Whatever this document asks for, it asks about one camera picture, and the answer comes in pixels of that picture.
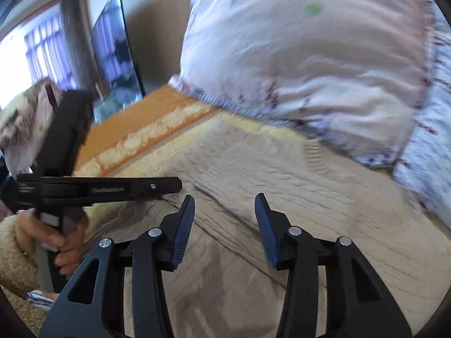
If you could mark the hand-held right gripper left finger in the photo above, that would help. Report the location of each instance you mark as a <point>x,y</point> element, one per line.
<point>184,234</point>

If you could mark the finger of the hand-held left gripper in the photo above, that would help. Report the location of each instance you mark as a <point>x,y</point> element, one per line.
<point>112,188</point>

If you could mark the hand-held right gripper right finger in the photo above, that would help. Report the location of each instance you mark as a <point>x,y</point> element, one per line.
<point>265,234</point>

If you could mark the beige knit garment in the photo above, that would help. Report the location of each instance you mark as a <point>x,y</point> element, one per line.
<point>274,225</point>

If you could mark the person's left forearm cream sleeve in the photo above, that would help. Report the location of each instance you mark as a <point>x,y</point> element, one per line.
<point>14,264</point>

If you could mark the person's left hand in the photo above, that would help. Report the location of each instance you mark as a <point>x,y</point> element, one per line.
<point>72,250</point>

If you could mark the yellow quilted bedsheet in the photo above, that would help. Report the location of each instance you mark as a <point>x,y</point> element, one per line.
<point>165,156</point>

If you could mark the orange patterned blanket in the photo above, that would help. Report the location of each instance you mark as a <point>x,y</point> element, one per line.
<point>141,128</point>

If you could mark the window with sheer curtain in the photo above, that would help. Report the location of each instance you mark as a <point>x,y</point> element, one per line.
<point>33,52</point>

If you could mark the grey curtain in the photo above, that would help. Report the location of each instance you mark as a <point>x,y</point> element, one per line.
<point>75,38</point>

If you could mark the flat screen television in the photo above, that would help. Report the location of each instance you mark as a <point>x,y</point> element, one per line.
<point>118,49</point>

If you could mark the striped cloth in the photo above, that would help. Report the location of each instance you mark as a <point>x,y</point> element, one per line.
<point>40,298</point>

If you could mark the blue white floral bedding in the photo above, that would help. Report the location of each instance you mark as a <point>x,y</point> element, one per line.
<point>428,137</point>

